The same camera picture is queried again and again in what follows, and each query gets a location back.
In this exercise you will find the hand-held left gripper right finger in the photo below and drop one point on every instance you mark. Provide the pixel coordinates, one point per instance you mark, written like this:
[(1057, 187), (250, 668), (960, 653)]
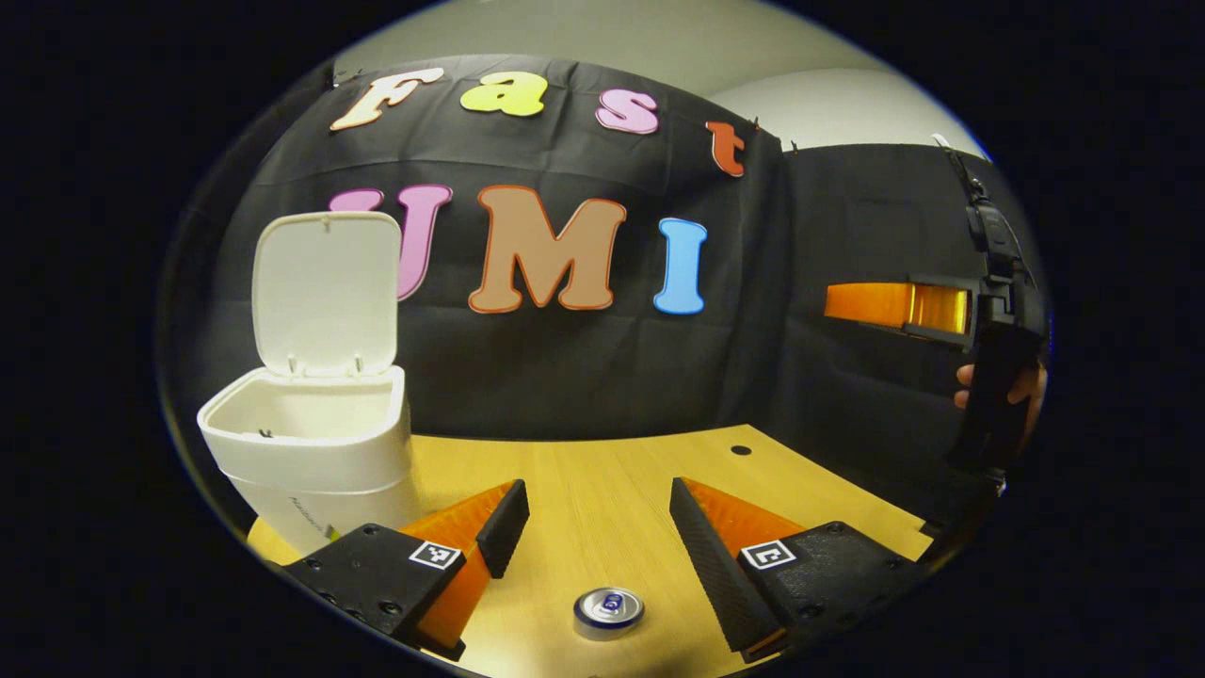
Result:
[(715, 565)]

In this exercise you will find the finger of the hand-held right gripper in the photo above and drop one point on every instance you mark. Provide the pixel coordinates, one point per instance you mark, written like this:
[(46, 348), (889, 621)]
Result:
[(871, 303)]

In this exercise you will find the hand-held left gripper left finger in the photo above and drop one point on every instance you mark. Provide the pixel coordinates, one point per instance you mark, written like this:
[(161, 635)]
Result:
[(504, 532)]

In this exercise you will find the silver pop can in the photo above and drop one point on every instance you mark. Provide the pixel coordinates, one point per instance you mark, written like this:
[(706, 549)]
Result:
[(609, 614)]

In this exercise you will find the white desktop garbage bin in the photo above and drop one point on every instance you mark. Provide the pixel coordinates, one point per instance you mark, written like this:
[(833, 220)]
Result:
[(311, 443)]

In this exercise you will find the wooden desktop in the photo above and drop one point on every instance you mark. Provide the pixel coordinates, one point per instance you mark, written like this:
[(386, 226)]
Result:
[(602, 480)]

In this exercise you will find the black backdrop cloth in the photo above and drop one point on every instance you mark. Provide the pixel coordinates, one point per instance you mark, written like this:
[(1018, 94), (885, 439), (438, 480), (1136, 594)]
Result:
[(847, 377)]

